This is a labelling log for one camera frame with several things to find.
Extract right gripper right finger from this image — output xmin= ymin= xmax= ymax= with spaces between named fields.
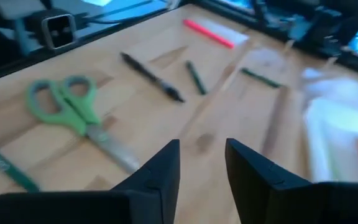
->
xmin=224 ymin=138 xmax=358 ymax=224

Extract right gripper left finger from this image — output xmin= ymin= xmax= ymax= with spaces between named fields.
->
xmin=0 ymin=139 xmax=181 ymax=224

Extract green handled scissors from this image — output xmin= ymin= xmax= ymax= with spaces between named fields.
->
xmin=25 ymin=74 xmax=141 ymax=174

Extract clear supply box orange lid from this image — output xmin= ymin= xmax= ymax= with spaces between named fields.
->
xmin=300 ymin=67 xmax=358 ymax=184

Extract green pencil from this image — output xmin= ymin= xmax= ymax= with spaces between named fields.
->
xmin=0 ymin=136 xmax=40 ymax=193
xmin=240 ymin=67 xmax=282 ymax=89
xmin=185 ymin=60 xmax=208 ymax=96

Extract pink highlighter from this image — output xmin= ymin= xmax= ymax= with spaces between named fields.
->
xmin=183 ymin=18 xmax=236 ymax=50

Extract black pen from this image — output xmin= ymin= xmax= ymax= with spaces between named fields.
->
xmin=119 ymin=52 xmax=185 ymax=103

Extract grey square desk foot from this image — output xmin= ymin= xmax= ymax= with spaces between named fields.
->
xmin=40 ymin=14 xmax=77 ymax=50

